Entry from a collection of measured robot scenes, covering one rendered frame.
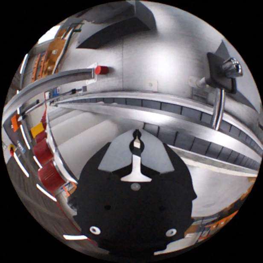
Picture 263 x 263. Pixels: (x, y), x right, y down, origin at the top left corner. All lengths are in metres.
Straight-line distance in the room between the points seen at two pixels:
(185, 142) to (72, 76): 0.38
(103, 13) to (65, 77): 0.25
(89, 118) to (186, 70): 0.21
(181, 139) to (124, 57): 0.25
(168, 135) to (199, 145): 0.07
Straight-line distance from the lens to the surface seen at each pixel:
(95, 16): 0.31
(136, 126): 0.15
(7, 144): 0.47
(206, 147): 0.19
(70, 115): 0.19
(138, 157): 0.25
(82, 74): 0.36
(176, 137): 0.18
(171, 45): 0.24
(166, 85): 0.21
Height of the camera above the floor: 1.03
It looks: 47 degrees down
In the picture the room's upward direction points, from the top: 128 degrees counter-clockwise
